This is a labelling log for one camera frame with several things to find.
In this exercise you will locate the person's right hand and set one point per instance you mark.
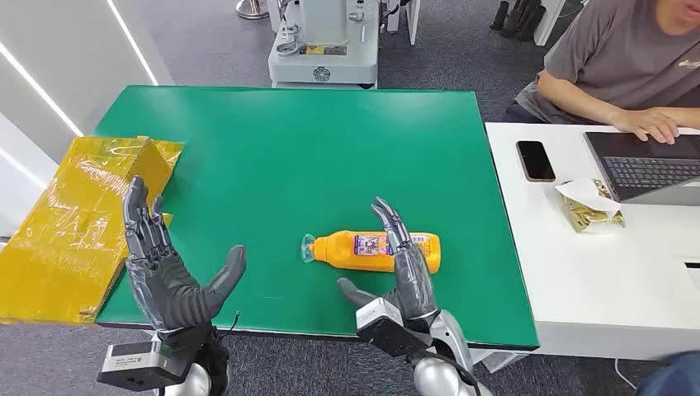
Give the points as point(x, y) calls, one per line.
point(645, 123)

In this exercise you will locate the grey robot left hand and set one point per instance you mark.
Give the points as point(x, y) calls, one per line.
point(164, 284)

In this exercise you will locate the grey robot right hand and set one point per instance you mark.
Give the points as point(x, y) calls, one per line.
point(410, 279)

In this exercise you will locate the orange plastic bottle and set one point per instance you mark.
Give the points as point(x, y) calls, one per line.
point(339, 252)

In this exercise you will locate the person's right forearm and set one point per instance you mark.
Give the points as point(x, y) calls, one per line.
point(574, 101)

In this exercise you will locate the grey robot base machine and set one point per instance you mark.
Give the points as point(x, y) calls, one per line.
point(322, 63)

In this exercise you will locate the person's left forearm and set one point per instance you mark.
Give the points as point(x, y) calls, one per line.
point(688, 117)

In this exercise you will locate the grey laptop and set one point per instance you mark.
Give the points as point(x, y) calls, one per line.
point(645, 169)

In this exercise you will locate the white table leg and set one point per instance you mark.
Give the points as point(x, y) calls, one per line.
point(153, 334)
point(506, 362)

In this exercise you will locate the person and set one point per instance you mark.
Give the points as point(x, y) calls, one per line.
point(612, 49)

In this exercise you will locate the yellow taped cardboard box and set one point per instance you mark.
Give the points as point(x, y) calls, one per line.
point(71, 235)

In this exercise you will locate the gold snack bag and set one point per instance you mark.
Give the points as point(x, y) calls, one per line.
point(588, 217)

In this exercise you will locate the black smartphone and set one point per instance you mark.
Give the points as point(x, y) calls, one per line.
point(536, 161)

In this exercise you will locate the white furniture leg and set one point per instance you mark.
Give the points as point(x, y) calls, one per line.
point(548, 24)

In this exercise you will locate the black cylindrical grips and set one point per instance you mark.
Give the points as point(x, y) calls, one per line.
point(517, 19)

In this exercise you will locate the white panel board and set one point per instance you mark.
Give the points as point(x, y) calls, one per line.
point(413, 19)

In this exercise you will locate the dark blue object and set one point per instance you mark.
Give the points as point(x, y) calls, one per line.
point(672, 380)

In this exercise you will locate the chrome stand base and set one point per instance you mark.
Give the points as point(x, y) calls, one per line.
point(251, 10)

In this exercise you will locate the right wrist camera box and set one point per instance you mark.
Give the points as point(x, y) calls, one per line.
point(383, 328)

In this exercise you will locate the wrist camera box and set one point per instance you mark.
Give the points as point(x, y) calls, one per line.
point(139, 363)
point(383, 328)

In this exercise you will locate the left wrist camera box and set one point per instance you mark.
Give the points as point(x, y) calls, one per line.
point(139, 363)

